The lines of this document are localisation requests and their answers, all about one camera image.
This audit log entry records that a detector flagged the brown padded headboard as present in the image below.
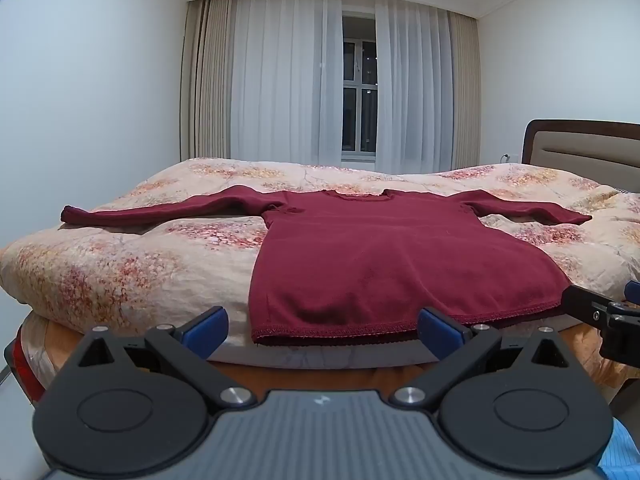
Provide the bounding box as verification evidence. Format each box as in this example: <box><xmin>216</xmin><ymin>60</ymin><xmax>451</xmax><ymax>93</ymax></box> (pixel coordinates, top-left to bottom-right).
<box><xmin>521</xmin><ymin>119</ymin><xmax>640</xmax><ymax>194</ymax></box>

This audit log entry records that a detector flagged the window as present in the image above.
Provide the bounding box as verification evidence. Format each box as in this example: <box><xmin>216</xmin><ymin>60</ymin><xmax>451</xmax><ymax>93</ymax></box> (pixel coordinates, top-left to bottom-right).
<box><xmin>341</xmin><ymin>10</ymin><xmax>377</xmax><ymax>162</ymax></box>

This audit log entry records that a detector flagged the orange bed sheet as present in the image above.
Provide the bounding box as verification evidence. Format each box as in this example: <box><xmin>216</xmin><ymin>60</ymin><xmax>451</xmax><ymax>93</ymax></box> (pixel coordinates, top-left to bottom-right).
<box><xmin>17</xmin><ymin>310</ymin><xmax>640</xmax><ymax>406</ymax></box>

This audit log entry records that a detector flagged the bed with floral blanket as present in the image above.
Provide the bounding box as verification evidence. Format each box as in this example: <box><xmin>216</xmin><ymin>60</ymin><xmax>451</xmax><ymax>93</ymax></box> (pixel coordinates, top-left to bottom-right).
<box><xmin>0</xmin><ymin>156</ymin><xmax>640</xmax><ymax>346</ymax></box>

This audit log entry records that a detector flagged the sheer white curtain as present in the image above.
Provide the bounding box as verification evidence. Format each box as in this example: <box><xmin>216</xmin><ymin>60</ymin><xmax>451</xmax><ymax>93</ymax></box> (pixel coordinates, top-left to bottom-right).
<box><xmin>229</xmin><ymin>0</ymin><xmax>346</xmax><ymax>163</ymax></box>
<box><xmin>374</xmin><ymin>0</ymin><xmax>457</xmax><ymax>175</ymax></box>

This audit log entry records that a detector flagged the dark red sweater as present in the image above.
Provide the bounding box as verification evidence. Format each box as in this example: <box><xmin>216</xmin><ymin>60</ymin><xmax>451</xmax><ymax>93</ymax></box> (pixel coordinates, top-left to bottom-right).
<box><xmin>61</xmin><ymin>185</ymin><xmax>593</xmax><ymax>347</ymax></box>

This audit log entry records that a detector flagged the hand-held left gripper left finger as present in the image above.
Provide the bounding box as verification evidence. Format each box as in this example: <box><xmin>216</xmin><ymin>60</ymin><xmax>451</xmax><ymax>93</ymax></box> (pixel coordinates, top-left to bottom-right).
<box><xmin>62</xmin><ymin>306</ymin><xmax>257</xmax><ymax>407</ymax></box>

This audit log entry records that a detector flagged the beige curtain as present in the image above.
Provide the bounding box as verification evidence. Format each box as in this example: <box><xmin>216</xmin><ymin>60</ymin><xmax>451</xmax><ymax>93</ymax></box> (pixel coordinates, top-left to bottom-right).
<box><xmin>447</xmin><ymin>10</ymin><xmax>482</xmax><ymax>171</ymax></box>
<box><xmin>180</xmin><ymin>0</ymin><xmax>233</xmax><ymax>161</ymax></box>

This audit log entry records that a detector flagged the person's blue clothing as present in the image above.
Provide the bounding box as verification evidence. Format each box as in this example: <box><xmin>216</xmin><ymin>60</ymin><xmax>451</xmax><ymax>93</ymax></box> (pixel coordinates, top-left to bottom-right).
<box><xmin>597</xmin><ymin>417</ymin><xmax>640</xmax><ymax>480</ymax></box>

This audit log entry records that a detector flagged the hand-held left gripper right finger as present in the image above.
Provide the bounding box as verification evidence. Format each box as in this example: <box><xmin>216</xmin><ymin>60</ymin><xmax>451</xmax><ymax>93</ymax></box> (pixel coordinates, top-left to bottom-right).
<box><xmin>390</xmin><ymin>306</ymin><xmax>576</xmax><ymax>407</ymax></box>

